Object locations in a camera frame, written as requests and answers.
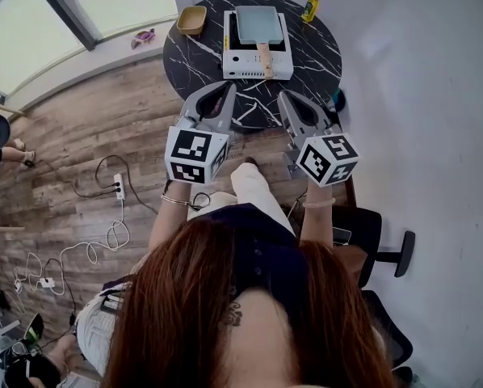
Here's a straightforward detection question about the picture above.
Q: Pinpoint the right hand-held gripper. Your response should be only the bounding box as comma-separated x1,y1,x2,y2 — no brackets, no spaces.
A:
277,90,361,188

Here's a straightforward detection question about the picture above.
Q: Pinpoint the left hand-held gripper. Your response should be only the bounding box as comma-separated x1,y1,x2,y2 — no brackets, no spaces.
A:
164,80,238,185

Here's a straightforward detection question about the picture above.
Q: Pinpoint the light blue rectangular pan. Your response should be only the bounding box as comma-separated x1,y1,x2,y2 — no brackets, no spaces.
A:
235,5,285,79

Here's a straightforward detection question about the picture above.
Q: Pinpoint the person's left forearm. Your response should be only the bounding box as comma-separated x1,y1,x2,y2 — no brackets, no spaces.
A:
148,179,194,252

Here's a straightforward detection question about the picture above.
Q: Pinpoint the person's right forearm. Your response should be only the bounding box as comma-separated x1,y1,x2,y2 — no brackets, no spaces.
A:
299,182,334,248

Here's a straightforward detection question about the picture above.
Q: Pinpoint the teal bottle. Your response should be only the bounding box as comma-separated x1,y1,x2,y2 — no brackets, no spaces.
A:
325,88,343,115

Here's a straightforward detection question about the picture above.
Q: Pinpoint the black round stool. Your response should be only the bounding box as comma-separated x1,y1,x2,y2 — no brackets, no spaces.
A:
325,86,347,124

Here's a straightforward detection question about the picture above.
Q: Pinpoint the pale pink wrist bangle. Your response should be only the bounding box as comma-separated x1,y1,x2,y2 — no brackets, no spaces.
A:
301,197,336,209

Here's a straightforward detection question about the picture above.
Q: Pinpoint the gold wrist bangle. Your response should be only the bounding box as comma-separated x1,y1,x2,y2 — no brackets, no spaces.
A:
160,193,190,208

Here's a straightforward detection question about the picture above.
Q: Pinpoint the yellow rectangular tray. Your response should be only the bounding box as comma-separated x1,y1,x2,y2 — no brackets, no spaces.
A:
175,5,208,36

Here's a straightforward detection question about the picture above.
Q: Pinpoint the purple toy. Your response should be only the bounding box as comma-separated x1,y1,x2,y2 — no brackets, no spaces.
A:
130,28,157,50

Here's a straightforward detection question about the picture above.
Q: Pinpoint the yellow oil bottle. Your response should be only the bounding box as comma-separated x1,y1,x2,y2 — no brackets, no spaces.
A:
300,0,323,23

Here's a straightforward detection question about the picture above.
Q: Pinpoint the black office chair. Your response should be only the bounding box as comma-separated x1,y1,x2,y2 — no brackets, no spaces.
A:
332,206,416,383

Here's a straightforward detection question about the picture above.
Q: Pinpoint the black phone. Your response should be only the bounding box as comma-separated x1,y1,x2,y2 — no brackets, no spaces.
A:
332,226,352,247

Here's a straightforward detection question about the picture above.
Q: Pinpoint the person's dark blue top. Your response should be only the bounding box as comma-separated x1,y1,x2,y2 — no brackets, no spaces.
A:
203,203,311,318

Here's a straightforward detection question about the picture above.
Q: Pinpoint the brown wooden stool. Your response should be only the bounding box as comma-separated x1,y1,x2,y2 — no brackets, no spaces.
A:
333,243,368,282

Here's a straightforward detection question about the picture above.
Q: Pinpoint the person's bare neck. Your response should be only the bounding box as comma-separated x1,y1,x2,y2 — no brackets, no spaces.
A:
216,289,303,388

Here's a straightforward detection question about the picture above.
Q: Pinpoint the dark wooden rail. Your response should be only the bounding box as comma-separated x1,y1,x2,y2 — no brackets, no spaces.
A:
344,175,358,209

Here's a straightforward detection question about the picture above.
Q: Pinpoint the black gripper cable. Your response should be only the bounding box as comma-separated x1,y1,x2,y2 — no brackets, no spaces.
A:
187,192,212,213

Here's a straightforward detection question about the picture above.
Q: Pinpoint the black floor cable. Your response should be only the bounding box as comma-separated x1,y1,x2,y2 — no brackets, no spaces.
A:
94,154,158,216
33,158,117,199
43,258,78,327

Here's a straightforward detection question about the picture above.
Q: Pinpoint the white floor cable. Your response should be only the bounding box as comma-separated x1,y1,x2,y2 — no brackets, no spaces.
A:
13,198,130,297

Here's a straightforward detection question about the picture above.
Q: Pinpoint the black window frame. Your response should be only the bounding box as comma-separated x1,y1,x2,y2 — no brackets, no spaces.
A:
26,0,101,52

